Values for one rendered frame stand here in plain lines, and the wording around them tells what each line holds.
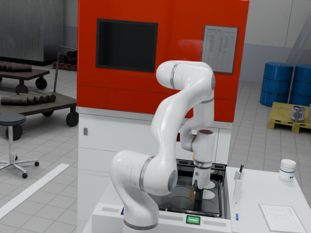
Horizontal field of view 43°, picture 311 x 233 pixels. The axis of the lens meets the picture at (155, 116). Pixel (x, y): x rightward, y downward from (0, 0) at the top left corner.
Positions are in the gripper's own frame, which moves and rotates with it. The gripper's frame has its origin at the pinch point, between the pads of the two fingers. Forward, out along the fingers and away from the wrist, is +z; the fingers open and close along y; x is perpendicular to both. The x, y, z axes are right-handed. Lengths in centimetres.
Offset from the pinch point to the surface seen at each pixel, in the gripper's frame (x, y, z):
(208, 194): -1.7, 6.8, 1.9
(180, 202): 5.1, -8.1, 2.1
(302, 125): 43, 444, 76
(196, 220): -12.4, -27.7, -4.2
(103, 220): 19, -47, -1
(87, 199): 68, -1, 25
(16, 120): 236, 84, 35
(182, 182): 14.8, 10.5, 2.0
